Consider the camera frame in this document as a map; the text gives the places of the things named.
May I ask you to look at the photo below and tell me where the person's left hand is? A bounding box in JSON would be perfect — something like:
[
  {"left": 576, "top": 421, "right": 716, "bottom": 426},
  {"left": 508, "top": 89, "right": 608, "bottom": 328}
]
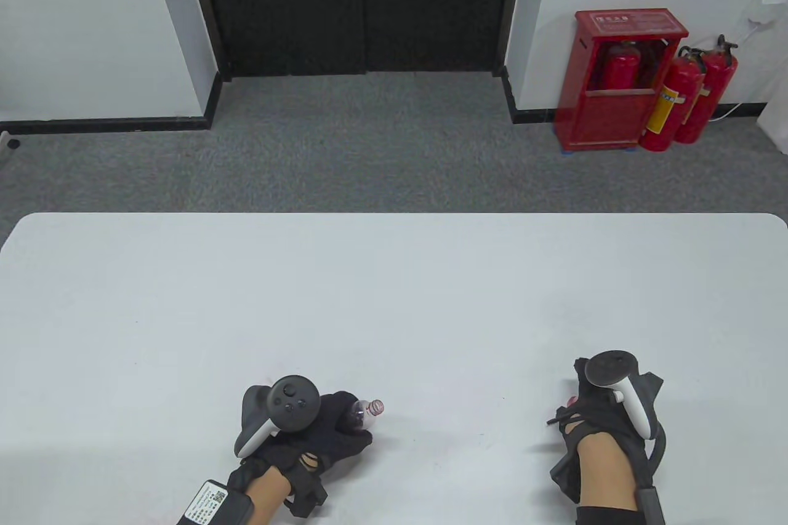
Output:
[{"left": 227, "top": 390, "right": 375, "bottom": 492}]

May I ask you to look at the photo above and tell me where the person's right hand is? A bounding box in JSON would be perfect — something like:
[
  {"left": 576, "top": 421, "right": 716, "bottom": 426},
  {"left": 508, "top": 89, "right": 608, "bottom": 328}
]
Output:
[{"left": 547, "top": 358, "right": 648, "bottom": 505}]

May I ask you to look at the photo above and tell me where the clear soy sauce bottle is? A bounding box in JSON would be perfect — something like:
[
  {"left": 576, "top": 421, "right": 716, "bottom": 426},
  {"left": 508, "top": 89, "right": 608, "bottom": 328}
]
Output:
[{"left": 350, "top": 398, "right": 386, "bottom": 431}]

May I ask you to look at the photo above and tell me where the person's right forearm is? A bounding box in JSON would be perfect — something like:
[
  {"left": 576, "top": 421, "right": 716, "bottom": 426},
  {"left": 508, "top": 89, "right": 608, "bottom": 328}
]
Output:
[{"left": 575, "top": 434, "right": 642, "bottom": 525}]

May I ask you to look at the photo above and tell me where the person's left forearm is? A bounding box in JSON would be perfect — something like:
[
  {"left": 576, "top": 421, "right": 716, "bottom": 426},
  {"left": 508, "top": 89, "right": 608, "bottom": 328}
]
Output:
[{"left": 243, "top": 467, "right": 294, "bottom": 525}]

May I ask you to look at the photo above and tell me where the grey right hand controller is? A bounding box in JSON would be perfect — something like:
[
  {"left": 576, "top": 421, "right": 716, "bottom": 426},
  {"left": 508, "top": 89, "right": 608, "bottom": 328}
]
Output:
[{"left": 584, "top": 350, "right": 654, "bottom": 440}]

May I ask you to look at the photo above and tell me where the grey hand controller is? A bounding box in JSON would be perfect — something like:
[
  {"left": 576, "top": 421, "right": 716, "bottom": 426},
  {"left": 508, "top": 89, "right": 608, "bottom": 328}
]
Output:
[
  {"left": 584, "top": 350, "right": 654, "bottom": 440},
  {"left": 235, "top": 375, "right": 321, "bottom": 460}
]

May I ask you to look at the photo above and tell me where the grey left hand controller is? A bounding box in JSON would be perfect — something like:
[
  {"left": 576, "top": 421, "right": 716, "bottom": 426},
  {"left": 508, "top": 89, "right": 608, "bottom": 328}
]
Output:
[{"left": 235, "top": 375, "right": 321, "bottom": 460}]

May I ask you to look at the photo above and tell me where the red fire extinguisher cabinet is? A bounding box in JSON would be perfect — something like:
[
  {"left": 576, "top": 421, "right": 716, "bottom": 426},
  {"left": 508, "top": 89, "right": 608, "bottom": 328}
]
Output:
[{"left": 553, "top": 8, "right": 690, "bottom": 154}]

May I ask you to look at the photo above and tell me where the red extinguisher with yellow label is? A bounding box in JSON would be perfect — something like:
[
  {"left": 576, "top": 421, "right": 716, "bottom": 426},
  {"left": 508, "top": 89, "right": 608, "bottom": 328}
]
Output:
[{"left": 638, "top": 46, "right": 706, "bottom": 153}]

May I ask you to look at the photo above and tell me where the white slanted board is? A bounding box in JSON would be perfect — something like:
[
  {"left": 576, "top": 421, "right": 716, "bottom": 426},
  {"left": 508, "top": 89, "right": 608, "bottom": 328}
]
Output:
[{"left": 755, "top": 91, "right": 788, "bottom": 156}]

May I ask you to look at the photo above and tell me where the red extinguisher inside cabinet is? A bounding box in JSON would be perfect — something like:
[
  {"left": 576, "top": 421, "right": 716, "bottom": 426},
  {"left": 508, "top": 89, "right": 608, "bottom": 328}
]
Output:
[{"left": 601, "top": 40, "right": 641, "bottom": 92}]

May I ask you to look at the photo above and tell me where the red fire extinguisher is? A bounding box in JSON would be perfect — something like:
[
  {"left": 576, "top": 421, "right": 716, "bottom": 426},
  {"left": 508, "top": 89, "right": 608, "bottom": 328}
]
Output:
[{"left": 674, "top": 34, "right": 739, "bottom": 145}]

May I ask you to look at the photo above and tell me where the black double door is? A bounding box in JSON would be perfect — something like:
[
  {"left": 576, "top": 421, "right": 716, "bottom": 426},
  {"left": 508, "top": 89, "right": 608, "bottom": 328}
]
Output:
[{"left": 181, "top": 0, "right": 530, "bottom": 81}]

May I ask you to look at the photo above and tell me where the black wrist strap buckle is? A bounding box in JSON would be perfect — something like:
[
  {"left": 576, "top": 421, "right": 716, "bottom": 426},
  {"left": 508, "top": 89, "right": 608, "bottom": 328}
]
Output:
[{"left": 286, "top": 476, "right": 329, "bottom": 519}]

